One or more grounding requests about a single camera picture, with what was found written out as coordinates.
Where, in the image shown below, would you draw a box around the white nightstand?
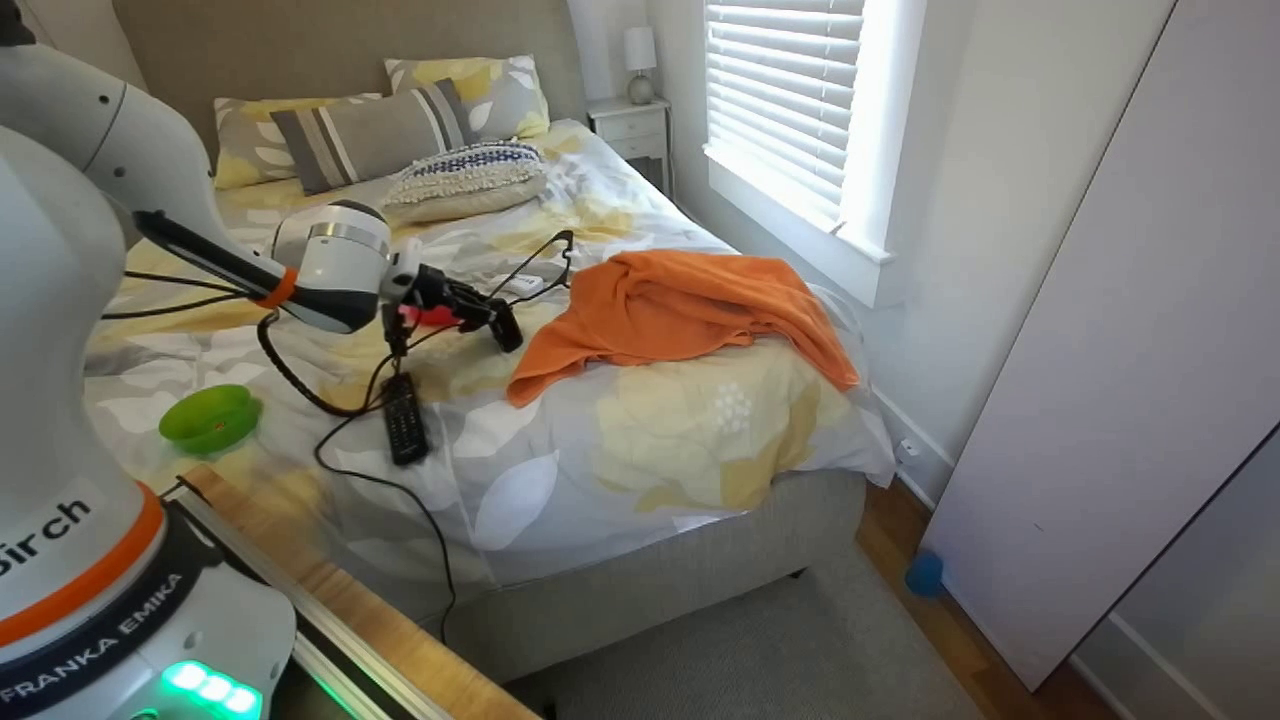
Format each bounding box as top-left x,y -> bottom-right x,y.
587,98 -> 672,187

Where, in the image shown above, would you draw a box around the black power cable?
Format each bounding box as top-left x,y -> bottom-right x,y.
251,312 -> 462,632

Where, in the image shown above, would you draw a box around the green plastic bowl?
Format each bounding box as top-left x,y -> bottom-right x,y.
159,385 -> 260,457

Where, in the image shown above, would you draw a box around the white wardrobe panel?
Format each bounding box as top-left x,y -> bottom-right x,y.
924,0 -> 1280,687

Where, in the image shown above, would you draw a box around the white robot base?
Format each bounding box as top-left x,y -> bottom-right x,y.
0,130 -> 297,720

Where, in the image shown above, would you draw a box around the grey striped pillow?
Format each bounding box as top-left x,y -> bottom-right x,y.
273,78 -> 470,193

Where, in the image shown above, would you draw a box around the grey upholstered headboard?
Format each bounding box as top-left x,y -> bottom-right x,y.
112,0 -> 587,148

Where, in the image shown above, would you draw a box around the orange cloth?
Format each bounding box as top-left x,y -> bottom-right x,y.
509,246 -> 860,404

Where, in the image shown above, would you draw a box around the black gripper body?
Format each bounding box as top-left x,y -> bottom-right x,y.
378,264 -> 493,350

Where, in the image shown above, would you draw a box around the black clothes hanger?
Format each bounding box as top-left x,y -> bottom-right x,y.
469,229 -> 577,306

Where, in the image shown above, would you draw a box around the floral bed duvet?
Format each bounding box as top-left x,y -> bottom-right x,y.
74,114 -> 898,591

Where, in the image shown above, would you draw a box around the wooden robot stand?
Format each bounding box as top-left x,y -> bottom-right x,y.
176,466 -> 537,720

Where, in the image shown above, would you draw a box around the white window blinds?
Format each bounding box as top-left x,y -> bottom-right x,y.
703,0 -> 865,229

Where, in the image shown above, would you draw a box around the black remote control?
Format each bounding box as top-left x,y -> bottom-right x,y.
378,371 -> 431,462

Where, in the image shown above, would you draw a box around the blue white woven pillow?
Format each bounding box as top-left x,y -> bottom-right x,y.
342,145 -> 548,223

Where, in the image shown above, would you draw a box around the yellow floral pillow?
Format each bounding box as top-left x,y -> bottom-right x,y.
383,57 -> 551,141

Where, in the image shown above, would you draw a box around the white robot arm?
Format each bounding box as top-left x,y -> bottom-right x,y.
0,44 -> 394,333

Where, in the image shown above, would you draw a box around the pink and red toy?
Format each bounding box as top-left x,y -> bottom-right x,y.
394,304 -> 458,327

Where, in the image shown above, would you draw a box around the blue ball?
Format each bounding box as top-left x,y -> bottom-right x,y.
905,550 -> 943,595

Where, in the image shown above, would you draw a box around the white bedside lamp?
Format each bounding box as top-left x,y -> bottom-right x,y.
622,24 -> 656,104

